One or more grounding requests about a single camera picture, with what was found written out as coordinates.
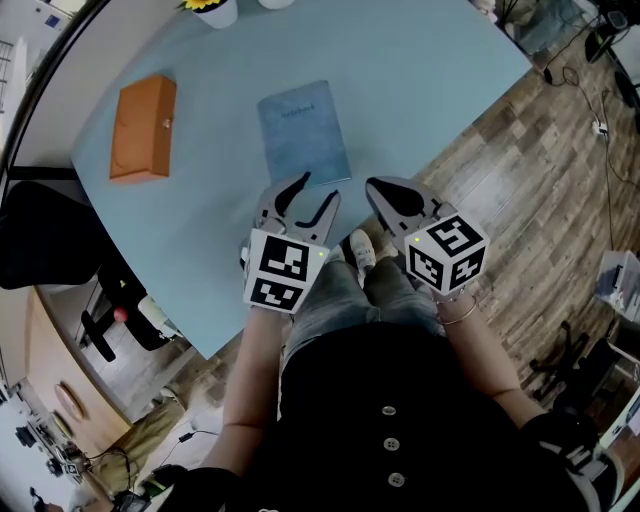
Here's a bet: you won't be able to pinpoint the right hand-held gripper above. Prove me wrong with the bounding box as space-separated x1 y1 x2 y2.
364 175 491 298

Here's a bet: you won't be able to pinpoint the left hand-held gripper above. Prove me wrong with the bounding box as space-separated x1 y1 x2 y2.
241 171 342 315

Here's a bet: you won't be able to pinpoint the blue book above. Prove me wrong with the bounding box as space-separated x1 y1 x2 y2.
256 79 352 188

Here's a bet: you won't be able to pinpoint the person's right forearm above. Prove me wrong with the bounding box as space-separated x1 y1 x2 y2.
433 290 547 429

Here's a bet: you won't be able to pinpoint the person's left forearm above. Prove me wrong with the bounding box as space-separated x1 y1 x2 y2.
202 303 296 474

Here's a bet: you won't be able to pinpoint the person's white shoe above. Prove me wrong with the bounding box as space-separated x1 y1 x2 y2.
348 229 378 275

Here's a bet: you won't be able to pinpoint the person's grey jeans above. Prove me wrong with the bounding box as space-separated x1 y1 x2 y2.
283 253 447 354

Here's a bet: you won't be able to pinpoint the orange leather box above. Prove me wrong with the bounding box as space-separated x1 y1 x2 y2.
109 74 178 183

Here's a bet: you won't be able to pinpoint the white pot with sunflower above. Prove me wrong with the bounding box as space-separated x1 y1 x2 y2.
175 0 240 30

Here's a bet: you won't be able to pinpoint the person's black buttoned shirt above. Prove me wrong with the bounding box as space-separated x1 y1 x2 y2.
167 321 627 512

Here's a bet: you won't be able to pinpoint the white storage box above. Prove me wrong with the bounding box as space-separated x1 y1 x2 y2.
593 248 640 324

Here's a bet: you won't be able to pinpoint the blue grey plastic bin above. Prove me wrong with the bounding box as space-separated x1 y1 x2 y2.
517 0 589 55

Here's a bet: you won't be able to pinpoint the black chair base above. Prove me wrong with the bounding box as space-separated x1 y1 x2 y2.
528 319 624 417

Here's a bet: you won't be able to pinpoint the black office chair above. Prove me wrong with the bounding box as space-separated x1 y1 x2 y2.
0 180 177 364

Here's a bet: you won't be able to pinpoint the light wooden cabinet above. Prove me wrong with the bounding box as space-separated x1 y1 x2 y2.
23 288 134 454

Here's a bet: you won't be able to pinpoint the thin metal bracelet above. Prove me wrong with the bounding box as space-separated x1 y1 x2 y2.
439 294 480 327

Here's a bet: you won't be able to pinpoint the black floor cable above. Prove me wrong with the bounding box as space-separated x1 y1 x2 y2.
542 9 640 254

